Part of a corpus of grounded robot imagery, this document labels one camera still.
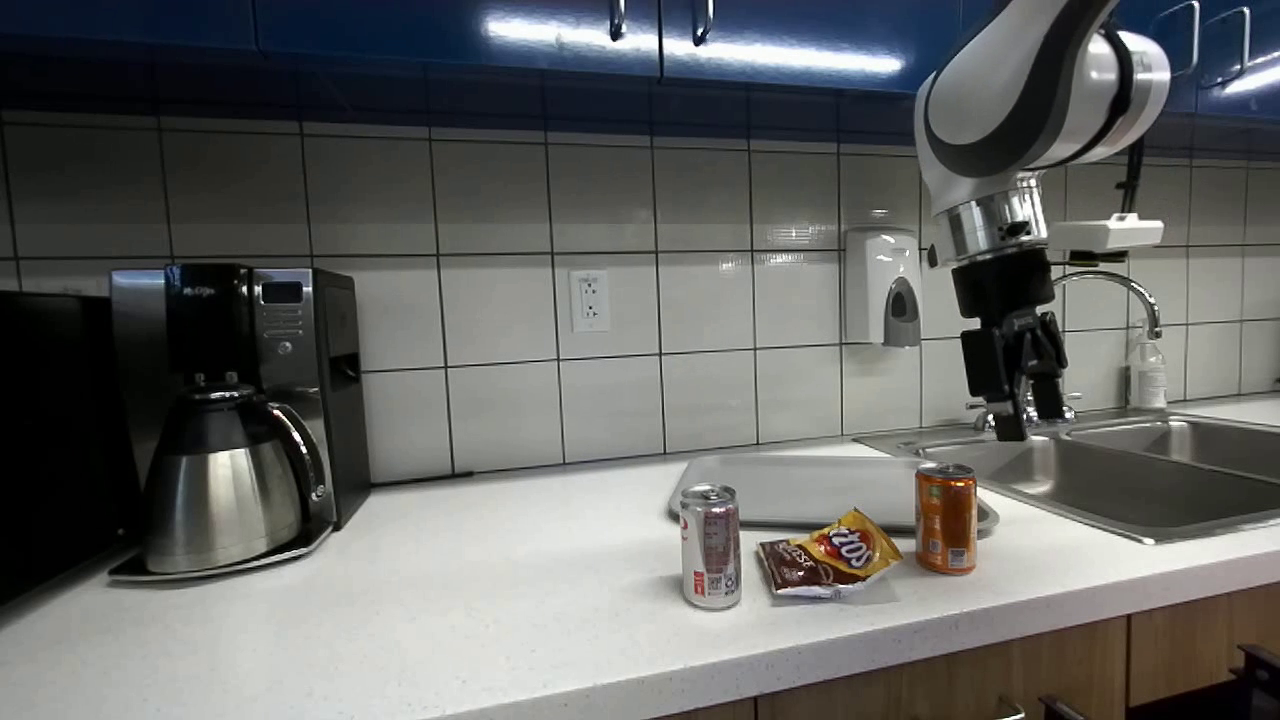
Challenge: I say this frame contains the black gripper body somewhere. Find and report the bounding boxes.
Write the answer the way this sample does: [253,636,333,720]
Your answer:
[951,250,1072,403]

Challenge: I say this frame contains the orange soda can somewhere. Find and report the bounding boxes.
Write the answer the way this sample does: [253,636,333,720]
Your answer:
[911,462,980,582]

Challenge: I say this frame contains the silver soda can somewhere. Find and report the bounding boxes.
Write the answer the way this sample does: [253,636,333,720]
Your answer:
[674,479,744,617]

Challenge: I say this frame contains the white tray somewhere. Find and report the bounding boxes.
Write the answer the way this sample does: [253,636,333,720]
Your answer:
[663,445,1002,542]

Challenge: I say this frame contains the clear soap bottle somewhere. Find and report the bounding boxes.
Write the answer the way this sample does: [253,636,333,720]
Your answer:
[1123,331,1171,416]

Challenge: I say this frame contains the stainless steel sink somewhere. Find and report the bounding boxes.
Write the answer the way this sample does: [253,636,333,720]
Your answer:
[864,407,1280,548]

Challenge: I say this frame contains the chrome gooseneck faucet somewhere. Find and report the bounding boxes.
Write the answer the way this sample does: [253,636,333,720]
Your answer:
[964,268,1168,436]

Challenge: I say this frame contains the white soap dispenser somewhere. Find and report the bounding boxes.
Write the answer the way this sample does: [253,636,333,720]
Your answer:
[841,210,929,354]

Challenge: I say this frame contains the yellow brown chips bag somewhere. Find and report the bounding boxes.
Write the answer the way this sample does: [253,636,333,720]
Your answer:
[753,507,906,606]

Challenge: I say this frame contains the wooden base cabinets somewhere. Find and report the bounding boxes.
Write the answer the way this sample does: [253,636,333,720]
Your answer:
[663,582,1280,720]

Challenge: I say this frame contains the black box corner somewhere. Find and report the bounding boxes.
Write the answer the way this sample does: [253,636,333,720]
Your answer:
[1232,642,1280,720]

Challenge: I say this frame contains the black steel coffee maker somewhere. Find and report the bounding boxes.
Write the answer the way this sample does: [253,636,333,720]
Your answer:
[109,260,371,590]

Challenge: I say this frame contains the stainless steel carafe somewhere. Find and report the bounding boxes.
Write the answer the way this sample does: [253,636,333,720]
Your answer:
[140,384,337,582]

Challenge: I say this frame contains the black microwave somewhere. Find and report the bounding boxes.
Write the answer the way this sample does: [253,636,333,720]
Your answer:
[0,287,145,606]

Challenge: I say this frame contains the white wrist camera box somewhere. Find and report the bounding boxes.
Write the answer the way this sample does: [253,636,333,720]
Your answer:
[1045,212,1168,266]

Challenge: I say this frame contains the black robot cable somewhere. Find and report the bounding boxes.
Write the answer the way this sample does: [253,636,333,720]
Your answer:
[1114,135,1152,225]

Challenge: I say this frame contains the white wall outlet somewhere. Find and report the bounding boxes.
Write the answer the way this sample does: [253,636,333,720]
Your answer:
[566,268,612,338]

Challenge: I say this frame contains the glossy blue wall cabinets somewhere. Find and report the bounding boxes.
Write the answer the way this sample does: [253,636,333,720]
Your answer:
[0,0,1280,119]

